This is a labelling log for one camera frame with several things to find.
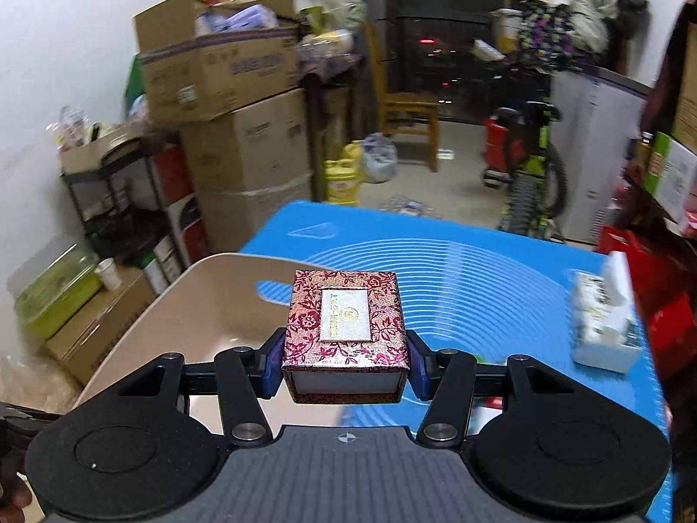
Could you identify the white red appliance carton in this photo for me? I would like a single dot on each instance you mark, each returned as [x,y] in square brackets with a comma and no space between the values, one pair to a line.
[188,229]

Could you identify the wooden chair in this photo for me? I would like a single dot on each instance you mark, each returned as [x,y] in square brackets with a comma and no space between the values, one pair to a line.
[408,106]

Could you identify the printed brown cardboard box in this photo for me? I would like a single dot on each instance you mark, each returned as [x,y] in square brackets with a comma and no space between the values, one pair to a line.
[98,332]

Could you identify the red floral gift box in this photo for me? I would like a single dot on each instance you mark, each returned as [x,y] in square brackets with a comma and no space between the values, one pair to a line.
[343,316]

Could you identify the dark wooden table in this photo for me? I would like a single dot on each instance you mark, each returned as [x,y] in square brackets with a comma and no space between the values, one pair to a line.
[326,120]

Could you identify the red bucket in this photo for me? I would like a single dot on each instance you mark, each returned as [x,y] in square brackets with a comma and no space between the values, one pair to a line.
[495,147]

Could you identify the blue silicone mat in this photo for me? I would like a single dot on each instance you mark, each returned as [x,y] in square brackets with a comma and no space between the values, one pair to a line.
[490,294]

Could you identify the green white carton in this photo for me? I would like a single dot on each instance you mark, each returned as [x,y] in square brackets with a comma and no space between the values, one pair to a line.
[163,267]

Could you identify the green white box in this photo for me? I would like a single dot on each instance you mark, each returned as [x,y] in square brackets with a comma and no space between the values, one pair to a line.
[672,169]

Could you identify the white tissue pack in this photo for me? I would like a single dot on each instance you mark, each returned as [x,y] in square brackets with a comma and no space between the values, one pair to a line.
[599,316]

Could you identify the large brown cardboard box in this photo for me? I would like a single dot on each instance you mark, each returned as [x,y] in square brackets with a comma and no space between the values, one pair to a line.
[256,141]

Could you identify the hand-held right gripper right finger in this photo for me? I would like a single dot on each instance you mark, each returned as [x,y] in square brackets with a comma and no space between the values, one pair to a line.
[416,365]

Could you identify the green black bicycle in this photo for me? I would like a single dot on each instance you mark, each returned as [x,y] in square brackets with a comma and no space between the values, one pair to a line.
[525,196]

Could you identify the clear plastic bag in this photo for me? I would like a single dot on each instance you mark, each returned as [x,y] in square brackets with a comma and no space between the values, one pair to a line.
[378,158]

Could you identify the beige plastic bin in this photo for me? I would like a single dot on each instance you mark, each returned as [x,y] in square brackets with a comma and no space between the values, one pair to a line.
[218,316]

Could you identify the flowery cloth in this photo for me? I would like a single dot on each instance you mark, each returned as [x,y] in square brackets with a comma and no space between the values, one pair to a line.
[547,32]

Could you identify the small cardboard box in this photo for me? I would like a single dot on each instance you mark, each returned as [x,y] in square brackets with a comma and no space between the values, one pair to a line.
[81,158]

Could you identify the taped brown cardboard box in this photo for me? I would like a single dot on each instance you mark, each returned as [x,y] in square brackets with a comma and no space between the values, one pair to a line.
[256,218]

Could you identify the open cardboard box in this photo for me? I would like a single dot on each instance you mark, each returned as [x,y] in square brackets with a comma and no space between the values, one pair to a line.
[218,76]

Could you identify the white appliance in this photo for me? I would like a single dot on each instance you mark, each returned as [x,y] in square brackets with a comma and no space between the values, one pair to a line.
[599,147]

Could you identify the red gift bag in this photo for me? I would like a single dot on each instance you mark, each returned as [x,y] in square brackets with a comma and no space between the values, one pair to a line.
[653,283]

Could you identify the black metal rack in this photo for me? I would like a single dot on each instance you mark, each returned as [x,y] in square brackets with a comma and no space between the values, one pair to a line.
[125,229]

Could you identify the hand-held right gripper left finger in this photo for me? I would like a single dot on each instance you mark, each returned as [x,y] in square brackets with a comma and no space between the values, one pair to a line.
[272,364]

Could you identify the white paper cup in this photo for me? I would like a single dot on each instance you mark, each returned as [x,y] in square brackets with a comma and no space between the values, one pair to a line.
[108,275]

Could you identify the green container with clear lid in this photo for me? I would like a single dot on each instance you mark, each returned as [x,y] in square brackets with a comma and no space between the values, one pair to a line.
[54,294]

